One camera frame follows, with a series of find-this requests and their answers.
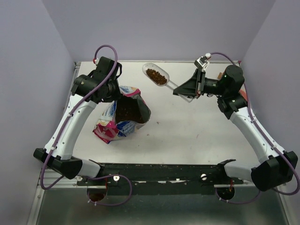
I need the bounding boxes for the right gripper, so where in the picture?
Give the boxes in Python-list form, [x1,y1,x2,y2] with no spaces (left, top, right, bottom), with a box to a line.
[173,68,227,99]

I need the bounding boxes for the cat food bag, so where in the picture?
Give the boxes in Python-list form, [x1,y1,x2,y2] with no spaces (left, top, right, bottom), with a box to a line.
[93,86,151,144]

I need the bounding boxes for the brown kibble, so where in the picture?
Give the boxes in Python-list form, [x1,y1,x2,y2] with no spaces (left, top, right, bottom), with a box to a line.
[146,69,167,85]

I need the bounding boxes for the clear plastic scoop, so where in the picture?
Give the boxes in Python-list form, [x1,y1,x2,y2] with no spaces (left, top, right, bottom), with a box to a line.
[142,63,178,91]

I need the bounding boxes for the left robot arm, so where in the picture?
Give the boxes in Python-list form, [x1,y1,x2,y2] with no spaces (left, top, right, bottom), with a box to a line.
[33,57,122,185]

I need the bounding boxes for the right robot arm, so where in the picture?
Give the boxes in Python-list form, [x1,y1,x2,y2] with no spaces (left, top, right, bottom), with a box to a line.
[173,65,298,191]

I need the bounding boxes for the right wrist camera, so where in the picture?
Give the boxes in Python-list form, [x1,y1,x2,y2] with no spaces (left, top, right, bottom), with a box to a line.
[194,53,211,72]

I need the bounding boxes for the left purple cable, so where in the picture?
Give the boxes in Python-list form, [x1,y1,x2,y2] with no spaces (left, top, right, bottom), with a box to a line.
[40,45,118,190]

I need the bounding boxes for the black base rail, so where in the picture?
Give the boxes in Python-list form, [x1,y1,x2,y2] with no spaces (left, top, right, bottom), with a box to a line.
[77,162,243,195]

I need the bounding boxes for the aluminium frame rail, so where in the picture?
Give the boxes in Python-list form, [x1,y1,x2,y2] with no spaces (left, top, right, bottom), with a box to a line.
[43,171,255,189]

